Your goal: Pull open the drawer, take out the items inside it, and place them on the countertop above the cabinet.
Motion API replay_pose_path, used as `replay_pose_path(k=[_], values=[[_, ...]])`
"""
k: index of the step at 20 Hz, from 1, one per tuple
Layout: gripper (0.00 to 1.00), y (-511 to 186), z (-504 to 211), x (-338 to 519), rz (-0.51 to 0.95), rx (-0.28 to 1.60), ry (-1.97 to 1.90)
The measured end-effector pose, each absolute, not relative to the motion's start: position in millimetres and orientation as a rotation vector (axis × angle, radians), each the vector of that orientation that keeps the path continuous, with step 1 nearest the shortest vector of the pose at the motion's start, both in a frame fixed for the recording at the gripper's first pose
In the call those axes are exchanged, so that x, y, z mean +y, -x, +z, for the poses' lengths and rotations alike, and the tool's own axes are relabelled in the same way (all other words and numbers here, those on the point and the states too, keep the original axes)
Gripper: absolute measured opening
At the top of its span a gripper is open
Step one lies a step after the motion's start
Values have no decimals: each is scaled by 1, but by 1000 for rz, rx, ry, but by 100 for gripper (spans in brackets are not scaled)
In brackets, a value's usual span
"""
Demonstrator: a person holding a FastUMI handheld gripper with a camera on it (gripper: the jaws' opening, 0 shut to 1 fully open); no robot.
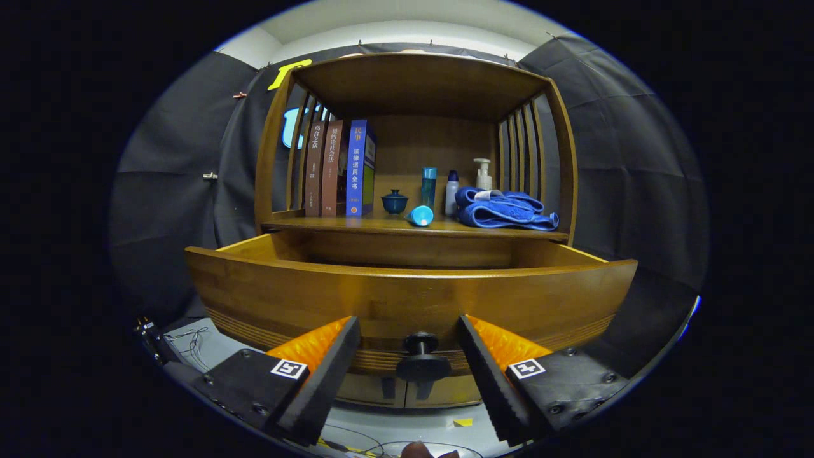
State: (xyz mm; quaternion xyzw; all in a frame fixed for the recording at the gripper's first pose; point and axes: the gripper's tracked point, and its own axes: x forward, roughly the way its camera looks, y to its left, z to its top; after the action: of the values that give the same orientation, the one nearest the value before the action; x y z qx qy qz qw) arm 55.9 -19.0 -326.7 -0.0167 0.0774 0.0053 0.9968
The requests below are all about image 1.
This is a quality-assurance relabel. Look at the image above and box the blue towel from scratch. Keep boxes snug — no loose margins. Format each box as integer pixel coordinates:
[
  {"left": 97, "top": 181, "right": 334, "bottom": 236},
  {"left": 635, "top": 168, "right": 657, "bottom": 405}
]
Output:
[{"left": 455, "top": 186, "right": 560, "bottom": 231}]

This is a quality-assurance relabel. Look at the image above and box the wooden cabinet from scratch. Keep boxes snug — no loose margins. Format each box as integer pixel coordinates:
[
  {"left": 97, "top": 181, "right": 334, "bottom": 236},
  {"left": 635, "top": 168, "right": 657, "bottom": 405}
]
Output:
[{"left": 254, "top": 52, "right": 579, "bottom": 409}]

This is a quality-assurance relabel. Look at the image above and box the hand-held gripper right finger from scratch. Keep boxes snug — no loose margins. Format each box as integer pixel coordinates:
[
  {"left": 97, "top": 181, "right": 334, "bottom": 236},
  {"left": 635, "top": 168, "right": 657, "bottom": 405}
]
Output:
[{"left": 458, "top": 314, "right": 630, "bottom": 446}]

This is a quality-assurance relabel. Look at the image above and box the black backdrop cloth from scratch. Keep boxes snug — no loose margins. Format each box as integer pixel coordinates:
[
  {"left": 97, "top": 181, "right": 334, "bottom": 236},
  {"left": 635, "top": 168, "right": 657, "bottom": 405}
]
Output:
[{"left": 108, "top": 32, "right": 710, "bottom": 376}]

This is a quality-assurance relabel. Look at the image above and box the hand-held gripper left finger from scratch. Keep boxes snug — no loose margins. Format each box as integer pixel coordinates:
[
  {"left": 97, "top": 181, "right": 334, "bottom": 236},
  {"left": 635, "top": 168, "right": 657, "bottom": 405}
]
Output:
[{"left": 191, "top": 316, "right": 362, "bottom": 447}]

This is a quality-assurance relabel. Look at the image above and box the blue book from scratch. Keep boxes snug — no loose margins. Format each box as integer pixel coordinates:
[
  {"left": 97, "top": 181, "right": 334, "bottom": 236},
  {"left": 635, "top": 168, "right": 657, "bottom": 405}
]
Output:
[{"left": 345, "top": 119, "right": 377, "bottom": 218}]

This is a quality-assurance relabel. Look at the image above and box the blue lidded teacup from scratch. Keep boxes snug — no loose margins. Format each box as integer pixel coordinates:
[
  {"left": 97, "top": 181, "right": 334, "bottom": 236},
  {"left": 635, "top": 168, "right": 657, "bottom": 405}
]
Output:
[{"left": 381, "top": 189, "right": 410, "bottom": 215}]

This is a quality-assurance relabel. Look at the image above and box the wooden cabinet door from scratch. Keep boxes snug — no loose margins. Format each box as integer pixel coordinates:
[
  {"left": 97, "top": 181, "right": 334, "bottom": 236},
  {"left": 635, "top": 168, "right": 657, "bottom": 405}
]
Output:
[
  {"left": 337, "top": 374, "right": 408, "bottom": 409},
  {"left": 405, "top": 375, "right": 482, "bottom": 408}
]

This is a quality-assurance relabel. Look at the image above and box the wooden countertop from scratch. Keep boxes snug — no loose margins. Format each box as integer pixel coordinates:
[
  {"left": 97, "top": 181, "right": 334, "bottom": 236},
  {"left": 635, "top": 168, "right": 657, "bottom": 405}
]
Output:
[{"left": 261, "top": 213, "right": 570, "bottom": 242}]

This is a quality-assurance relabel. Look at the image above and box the dark brown book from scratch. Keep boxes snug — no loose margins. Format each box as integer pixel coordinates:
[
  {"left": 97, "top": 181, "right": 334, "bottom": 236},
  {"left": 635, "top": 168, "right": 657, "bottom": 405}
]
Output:
[{"left": 304, "top": 121, "right": 326, "bottom": 217}]

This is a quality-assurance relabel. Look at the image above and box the thin black cable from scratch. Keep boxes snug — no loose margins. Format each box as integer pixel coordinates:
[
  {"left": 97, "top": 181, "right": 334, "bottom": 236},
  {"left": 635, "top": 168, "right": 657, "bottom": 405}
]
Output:
[{"left": 164, "top": 327, "right": 210, "bottom": 373}]

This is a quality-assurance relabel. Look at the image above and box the teal glass bottle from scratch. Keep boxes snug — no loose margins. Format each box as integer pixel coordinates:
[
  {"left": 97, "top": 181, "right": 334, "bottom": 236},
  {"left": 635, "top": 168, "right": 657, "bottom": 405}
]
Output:
[{"left": 421, "top": 167, "right": 438, "bottom": 211}]

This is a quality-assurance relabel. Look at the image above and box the wooden drawer with black knob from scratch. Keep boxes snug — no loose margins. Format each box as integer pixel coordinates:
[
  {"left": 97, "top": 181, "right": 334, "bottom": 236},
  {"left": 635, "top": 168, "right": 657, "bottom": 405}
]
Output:
[{"left": 184, "top": 232, "right": 638, "bottom": 382}]

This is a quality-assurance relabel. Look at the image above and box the light brown book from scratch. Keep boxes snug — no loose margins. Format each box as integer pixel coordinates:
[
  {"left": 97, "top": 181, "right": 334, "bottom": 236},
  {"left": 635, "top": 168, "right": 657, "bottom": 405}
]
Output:
[{"left": 321, "top": 120, "right": 347, "bottom": 217}]

